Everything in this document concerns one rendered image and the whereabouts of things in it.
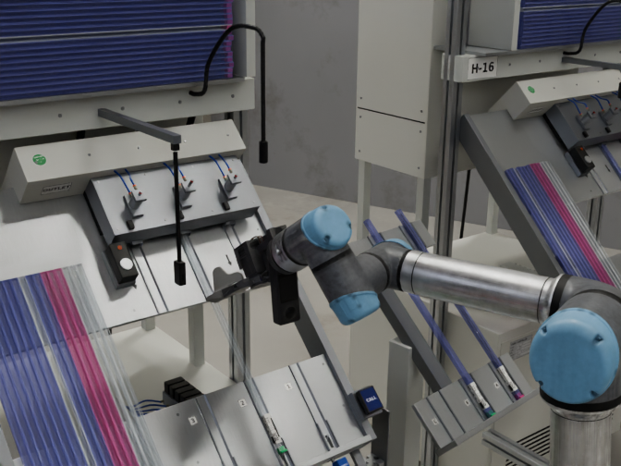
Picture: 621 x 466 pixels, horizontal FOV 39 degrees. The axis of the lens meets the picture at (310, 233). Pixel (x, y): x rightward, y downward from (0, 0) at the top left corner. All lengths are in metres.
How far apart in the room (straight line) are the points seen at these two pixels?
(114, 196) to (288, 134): 4.32
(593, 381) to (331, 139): 4.74
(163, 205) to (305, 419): 0.51
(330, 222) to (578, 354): 0.44
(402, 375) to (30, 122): 0.96
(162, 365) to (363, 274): 1.01
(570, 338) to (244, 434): 0.72
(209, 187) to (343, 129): 3.99
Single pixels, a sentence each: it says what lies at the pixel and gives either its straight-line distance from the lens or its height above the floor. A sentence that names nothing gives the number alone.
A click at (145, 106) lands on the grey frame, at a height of 1.34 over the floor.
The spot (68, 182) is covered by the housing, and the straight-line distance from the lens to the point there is 1.78.
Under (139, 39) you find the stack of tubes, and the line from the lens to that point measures 1.80.
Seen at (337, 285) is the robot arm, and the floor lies 1.15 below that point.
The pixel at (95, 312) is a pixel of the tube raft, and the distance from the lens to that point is 1.70.
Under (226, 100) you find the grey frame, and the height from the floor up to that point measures 1.34.
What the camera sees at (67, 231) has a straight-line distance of 1.78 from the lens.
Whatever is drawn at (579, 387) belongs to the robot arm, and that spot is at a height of 1.11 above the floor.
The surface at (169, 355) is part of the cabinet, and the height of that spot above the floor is 0.62.
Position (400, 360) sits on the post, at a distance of 2.00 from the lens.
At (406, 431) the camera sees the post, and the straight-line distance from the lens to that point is 2.07.
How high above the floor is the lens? 1.68
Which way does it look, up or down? 19 degrees down
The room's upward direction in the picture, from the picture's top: 1 degrees clockwise
